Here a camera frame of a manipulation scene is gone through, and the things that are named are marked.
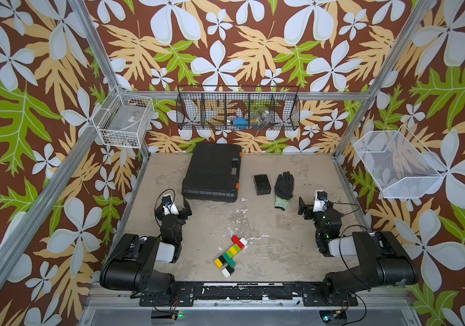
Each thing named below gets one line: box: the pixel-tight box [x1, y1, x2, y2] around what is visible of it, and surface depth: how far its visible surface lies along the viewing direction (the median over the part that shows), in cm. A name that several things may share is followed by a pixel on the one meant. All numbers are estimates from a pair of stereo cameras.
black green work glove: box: [274, 171, 295, 211], surface depth 105 cm
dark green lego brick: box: [222, 252, 236, 269], surface depth 82 cm
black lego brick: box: [218, 255, 235, 275], surface depth 82 cm
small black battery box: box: [253, 173, 272, 196], surface depth 103 cm
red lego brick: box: [231, 234, 246, 250], surface depth 86 cm
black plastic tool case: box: [181, 142, 243, 203], surface depth 101 cm
